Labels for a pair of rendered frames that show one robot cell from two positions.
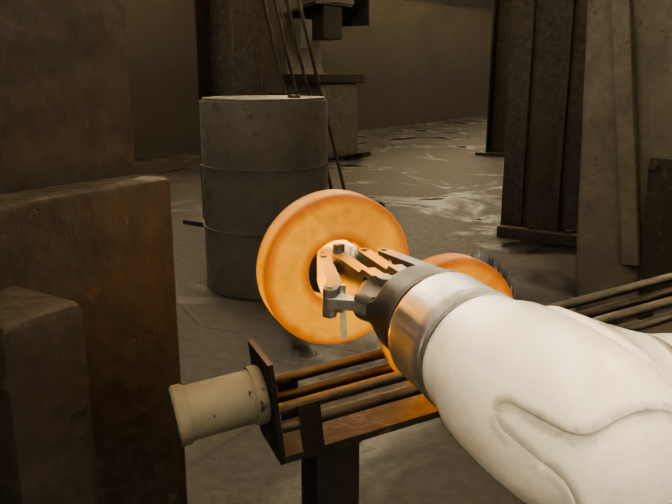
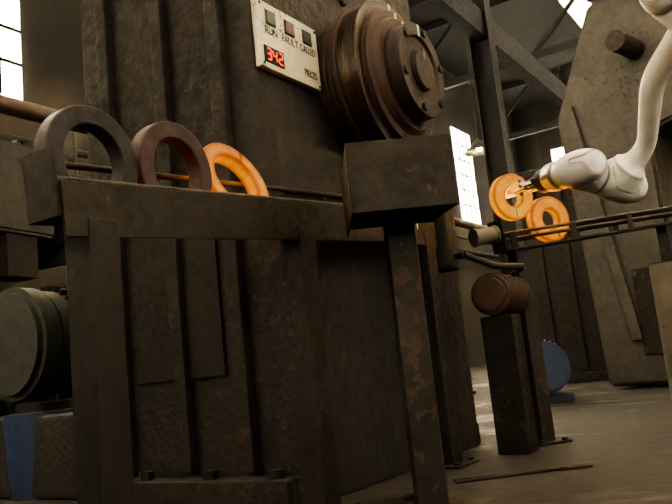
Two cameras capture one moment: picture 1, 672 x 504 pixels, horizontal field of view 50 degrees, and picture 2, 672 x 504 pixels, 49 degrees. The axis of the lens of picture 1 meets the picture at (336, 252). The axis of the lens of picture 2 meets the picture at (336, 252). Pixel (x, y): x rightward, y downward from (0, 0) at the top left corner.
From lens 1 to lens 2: 193 cm
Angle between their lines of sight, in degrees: 23
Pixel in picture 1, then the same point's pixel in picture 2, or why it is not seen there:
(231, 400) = (490, 230)
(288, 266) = (499, 193)
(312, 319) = (508, 210)
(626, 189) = (622, 292)
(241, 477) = not seen: hidden behind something
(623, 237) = (628, 322)
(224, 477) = not seen: hidden behind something
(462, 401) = (561, 166)
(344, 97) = not seen: hidden behind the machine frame
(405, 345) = (545, 174)
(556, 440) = (579, 158)
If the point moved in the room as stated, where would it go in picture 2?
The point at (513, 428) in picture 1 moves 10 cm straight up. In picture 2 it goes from (572, 162) to (566, 128)
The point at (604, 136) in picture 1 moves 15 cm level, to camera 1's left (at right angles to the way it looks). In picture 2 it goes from (600, 264) to (576, 267)
